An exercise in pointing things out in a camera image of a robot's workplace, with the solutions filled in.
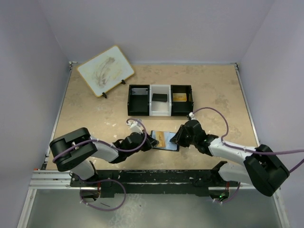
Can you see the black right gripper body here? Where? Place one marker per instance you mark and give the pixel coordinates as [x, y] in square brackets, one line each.
[181, 136]

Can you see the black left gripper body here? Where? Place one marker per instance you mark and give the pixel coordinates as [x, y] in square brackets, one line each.
[147, 142]

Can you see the black leather card holder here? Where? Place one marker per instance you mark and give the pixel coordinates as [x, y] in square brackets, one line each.
[169, 145]

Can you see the black and white tray organizer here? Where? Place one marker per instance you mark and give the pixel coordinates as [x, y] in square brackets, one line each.
[142, 105]

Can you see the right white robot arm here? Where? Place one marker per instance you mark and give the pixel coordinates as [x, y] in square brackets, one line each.
[256, 166]

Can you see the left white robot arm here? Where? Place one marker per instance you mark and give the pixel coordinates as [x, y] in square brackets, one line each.
[72, 150]

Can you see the gold card in tray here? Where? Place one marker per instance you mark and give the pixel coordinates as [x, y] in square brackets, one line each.
[179, 97]

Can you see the black card in tray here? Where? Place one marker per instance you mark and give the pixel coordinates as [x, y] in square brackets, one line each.
[159, 97]

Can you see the silver card in tray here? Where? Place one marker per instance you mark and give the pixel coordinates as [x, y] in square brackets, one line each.
[139, 91]

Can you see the yellow-framed whiteboard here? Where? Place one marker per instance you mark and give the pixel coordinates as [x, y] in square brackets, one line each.
[105, 71]

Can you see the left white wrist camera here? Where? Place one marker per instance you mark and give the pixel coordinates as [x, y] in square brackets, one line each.
[134, 126]

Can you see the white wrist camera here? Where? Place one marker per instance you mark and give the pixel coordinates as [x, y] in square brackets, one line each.
[191, 116]
[134, 126]

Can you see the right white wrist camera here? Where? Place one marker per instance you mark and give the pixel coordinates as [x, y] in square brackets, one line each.
[191, 116]

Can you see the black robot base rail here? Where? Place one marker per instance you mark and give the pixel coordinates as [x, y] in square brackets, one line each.
[194, 182]

